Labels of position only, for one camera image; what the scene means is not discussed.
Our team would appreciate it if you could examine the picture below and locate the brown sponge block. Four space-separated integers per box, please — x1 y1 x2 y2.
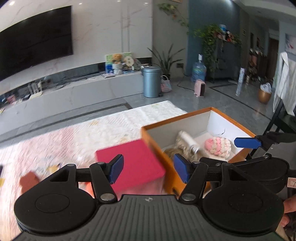
19 171 40 194

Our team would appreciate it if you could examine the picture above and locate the person right hand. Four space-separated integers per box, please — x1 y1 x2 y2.
280 195 296 227

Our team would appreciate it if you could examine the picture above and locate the red box lid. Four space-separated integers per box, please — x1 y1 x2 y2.
96 140 166 196

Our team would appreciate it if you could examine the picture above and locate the pink white knitted ball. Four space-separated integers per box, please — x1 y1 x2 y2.
204 137 231 159

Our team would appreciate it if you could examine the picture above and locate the silver white bottle toy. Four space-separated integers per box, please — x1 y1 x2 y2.
176 131 201 162

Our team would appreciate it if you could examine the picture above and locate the orange cardboard box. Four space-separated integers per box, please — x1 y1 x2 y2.
141 108 255 195

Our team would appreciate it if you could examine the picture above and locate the gold round pot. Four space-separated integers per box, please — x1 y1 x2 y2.
258 89 272 104

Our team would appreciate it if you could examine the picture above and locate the white hanging cloth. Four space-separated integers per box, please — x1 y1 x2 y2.
273 52 295 116

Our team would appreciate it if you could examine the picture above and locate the pink space heater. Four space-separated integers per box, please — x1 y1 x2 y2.
194 79 206 97

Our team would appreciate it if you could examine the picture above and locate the pink white lace rug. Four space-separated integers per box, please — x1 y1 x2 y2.
1 101 185 240

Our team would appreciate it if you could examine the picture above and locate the pink woven basket bag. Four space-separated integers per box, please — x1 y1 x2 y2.
161 75 172 93

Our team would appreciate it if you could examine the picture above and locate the blue water jug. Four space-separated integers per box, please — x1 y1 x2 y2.
192 54 207 82

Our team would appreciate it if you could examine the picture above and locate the grey marble tv console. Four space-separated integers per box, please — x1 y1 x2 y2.
1 71 144 134

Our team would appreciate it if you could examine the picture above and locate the dark shelf with plants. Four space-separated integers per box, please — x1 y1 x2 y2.
194 24 241 82

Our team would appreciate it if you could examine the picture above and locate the blue metal trash bin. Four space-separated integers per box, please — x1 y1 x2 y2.
142 66 161 98

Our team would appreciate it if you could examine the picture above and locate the teddy bear gift set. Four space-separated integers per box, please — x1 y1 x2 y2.
105 52 142 77

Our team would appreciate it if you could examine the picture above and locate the potted floor plant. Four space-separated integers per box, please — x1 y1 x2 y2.
147 44 185 78

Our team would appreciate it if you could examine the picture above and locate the white wifi router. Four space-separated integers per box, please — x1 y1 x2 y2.
28 81 43 99

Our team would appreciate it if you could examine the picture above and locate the black wall television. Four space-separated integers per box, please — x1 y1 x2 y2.
1 6 73 80

